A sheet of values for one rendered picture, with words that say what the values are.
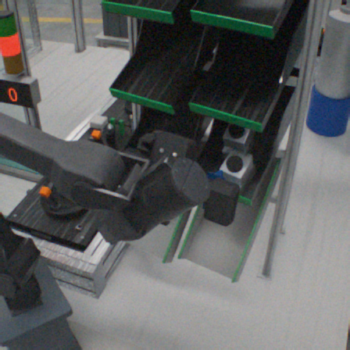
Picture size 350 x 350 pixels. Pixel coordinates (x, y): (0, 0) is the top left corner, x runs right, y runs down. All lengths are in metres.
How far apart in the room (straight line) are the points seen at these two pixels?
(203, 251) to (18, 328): 0.42
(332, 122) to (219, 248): 0.82
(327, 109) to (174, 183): 1.18
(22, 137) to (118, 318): 0.60
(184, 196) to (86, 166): 0.12
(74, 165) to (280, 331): 0.68
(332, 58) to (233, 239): 0.80
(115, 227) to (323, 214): 0.88
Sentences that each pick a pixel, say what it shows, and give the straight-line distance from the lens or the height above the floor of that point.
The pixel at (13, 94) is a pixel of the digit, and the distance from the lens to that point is 1.21.
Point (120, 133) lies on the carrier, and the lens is 1.36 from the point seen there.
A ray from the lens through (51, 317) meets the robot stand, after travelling 0.84.
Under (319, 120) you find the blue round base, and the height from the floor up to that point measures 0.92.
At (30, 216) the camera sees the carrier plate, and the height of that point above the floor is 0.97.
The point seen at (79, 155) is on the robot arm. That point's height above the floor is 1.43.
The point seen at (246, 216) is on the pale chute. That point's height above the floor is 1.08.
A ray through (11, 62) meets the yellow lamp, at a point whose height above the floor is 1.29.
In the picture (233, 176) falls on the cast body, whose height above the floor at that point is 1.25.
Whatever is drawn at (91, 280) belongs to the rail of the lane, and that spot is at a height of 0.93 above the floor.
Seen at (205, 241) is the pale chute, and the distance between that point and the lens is 0.98.
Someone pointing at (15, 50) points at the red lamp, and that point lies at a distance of 1.16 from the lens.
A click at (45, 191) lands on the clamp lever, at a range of 1.07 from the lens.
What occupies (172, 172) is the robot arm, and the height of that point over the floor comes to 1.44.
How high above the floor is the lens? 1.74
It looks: 39 degrees down
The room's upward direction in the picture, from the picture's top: straight up
